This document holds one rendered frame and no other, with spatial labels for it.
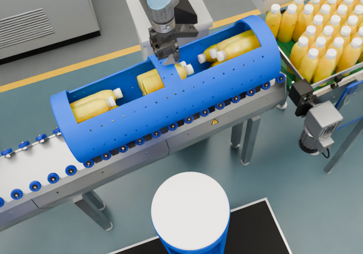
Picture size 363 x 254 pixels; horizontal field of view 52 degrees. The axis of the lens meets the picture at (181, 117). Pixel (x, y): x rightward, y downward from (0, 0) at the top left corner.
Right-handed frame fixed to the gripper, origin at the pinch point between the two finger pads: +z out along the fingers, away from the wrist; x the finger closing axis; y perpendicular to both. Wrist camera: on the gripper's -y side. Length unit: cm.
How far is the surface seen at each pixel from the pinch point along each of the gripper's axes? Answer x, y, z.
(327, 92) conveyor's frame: 23, -62, 34
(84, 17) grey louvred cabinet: -144, 22, 95
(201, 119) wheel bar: 11.3, -4.5, 30.8
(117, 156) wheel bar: 11.4, 34.7, 30.6
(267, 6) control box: -24, -57, 20
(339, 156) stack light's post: 37, -80, 96
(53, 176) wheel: 10, 61, 26
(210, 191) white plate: 44.7, 7.9, 19.6
